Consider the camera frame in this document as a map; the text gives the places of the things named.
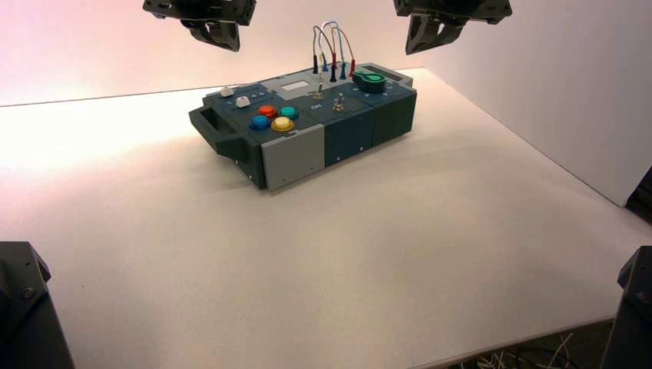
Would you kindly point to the small grey display screen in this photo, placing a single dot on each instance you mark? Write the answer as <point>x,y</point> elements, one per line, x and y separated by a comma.
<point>295,86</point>

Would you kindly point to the teal round push button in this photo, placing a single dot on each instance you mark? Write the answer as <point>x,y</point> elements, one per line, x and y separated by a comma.
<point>289,112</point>

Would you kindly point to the dark object behind wall panel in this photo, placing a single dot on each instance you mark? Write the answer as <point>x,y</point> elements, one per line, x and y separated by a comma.
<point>642,201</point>

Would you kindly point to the green rotary knob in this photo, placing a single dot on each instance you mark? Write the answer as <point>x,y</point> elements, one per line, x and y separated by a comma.
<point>371,81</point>

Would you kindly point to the blue round push button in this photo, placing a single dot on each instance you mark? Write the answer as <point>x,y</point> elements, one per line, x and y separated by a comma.
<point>260,122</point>

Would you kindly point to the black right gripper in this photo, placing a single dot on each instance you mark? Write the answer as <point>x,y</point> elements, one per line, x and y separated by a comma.
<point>453,7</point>

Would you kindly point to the white slider knob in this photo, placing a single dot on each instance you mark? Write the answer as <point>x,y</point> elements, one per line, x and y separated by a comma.
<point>243,101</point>
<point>227,91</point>

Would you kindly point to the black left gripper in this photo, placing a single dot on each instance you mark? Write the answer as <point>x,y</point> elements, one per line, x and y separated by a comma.
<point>203,9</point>

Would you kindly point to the red round push button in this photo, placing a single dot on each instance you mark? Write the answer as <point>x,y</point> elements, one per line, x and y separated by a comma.
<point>267,111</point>

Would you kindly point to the dark blue grey control box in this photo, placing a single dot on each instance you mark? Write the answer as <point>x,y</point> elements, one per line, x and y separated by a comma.
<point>316,127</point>

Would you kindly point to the yellow round push button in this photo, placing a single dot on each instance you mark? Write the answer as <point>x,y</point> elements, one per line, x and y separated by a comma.
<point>282,124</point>

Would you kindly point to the metal toggle switch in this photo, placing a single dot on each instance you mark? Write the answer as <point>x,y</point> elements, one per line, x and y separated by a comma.
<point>337,104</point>
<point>318,91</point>

